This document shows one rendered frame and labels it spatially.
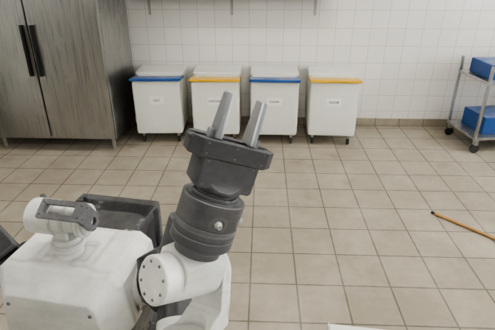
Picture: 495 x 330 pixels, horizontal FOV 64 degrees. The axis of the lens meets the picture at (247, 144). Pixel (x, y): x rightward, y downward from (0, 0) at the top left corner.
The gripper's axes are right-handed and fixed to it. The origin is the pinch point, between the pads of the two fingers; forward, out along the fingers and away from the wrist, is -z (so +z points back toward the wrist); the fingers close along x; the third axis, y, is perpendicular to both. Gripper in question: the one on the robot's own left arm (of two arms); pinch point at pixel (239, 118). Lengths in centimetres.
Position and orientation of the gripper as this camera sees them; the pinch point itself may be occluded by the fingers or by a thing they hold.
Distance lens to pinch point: 52.6
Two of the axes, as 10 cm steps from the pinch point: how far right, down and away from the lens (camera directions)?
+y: -3.5, -2.6, 9.0
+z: -3.1, 9.4, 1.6
